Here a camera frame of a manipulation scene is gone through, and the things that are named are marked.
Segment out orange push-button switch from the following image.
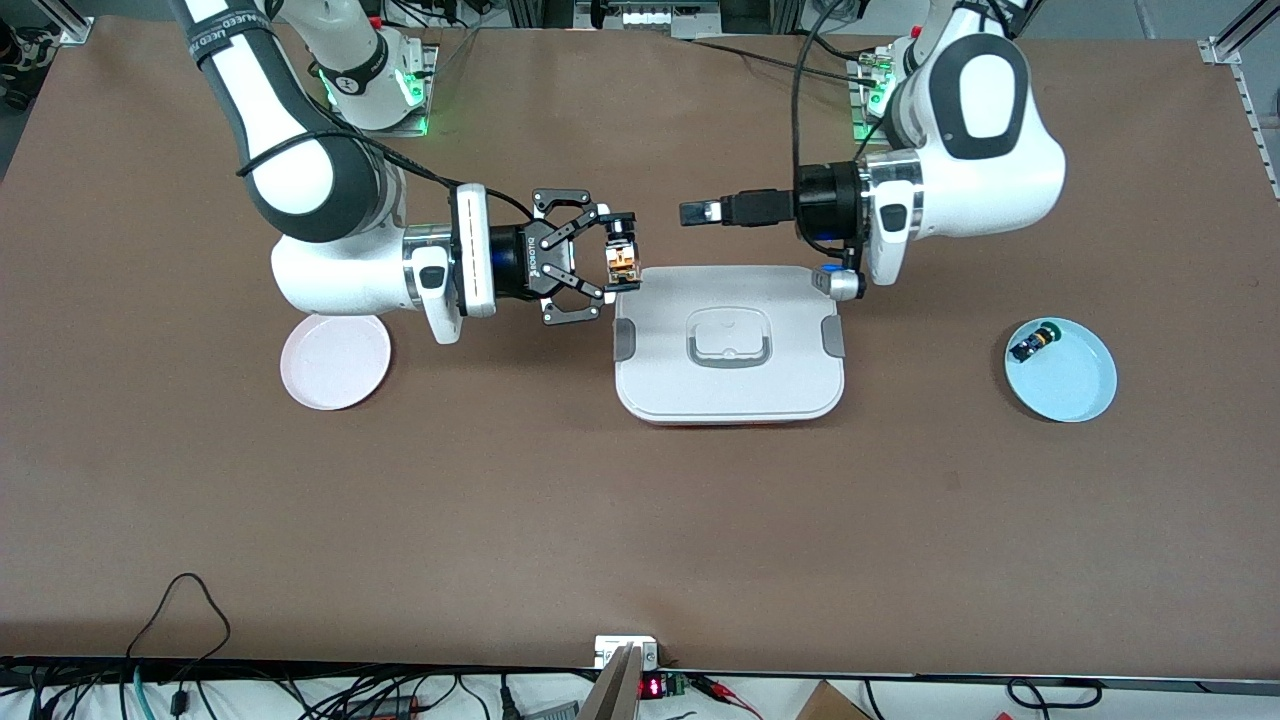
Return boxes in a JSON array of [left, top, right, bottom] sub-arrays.
[[605, 238, 641, 291]]

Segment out white lidded storage box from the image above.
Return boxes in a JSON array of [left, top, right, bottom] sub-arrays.
[[613, 265, 847, 428]]

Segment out brown cardboard box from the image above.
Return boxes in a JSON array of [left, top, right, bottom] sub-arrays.
[[795, 680, 873, 720]]

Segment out pink round plate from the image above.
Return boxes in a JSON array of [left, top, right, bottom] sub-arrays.
[[280, 313, 393, 412]]

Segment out light blue round plate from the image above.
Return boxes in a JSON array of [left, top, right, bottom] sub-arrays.
[[1004, 317, 1118, 424]]

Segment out aluminium corner profile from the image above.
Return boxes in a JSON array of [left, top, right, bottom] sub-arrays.
[[30, 0, 96, 46], [1198, 0, 1280, 201]]

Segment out black power adapter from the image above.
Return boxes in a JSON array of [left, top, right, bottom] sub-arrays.
[[345, 695, 423, 720]]

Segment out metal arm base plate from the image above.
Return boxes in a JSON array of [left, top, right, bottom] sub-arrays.
[[325, 45, 439, 138], [848, 50, 901, 146]]

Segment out thick black base cable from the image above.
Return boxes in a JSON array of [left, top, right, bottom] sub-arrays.
[[685, 28, 881, 89]]

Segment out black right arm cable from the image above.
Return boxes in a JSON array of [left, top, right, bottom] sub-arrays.
[[238, 130, 541, 223]]

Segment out metal frame with light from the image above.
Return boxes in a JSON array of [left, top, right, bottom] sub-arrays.
[[575, 0, 723, 39]]

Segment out green push-button switch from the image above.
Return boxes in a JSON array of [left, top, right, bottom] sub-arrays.
[[1008, 322, 1063, 364]]

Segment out white mount bracket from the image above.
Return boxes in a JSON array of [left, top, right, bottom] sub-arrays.
[[594, 635, 659, 669]]

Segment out aluminium camera mount bar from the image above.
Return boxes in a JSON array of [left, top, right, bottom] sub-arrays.
[[578, 643, 646, 720]]

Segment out red wires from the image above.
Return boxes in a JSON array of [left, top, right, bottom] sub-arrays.
[[695, 676, 763, 719]]

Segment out thin black looped cable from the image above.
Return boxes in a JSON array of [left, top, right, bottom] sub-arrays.
[[125, 572, 233, 701]]

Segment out black coiled cable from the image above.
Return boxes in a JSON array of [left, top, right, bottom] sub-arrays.
[[1005, 678, 1106, 713]]

